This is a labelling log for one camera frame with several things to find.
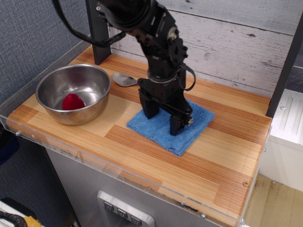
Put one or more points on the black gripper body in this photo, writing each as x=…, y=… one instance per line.
x=169, y=96

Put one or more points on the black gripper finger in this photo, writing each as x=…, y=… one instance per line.
x=176, y=123
x=150, y=107

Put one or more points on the blue handled metal spoon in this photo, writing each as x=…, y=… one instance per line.
x=124, y=80

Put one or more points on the blue cloth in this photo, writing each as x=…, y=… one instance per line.
x=157, y=128

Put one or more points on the white side cabinet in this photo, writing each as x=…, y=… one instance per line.
x=282, y=159

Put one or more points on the stainless steel cabinet front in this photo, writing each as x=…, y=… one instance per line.
x=160, y=188

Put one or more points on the stainless steel bowl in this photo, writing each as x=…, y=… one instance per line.
x=89, y=82

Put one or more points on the clear acrylic table guard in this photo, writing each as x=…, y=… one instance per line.
x=214, y=177

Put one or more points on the dark right frame post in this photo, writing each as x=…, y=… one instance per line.
x=286, y=70

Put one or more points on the silver dispenser button panel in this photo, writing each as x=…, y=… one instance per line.
x=124, y=210

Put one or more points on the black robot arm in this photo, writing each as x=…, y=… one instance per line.
x=155, y=30

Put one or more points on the dark left frame post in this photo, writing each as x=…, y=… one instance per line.
x=98, y=31

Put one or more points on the dark frame post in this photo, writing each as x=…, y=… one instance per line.
x=98, y=31
x=286, y=70

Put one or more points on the red plastic toy fruit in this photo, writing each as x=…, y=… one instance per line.
x=72, y=102

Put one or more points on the yellow black object corner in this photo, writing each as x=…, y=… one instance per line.
x=14, y=220

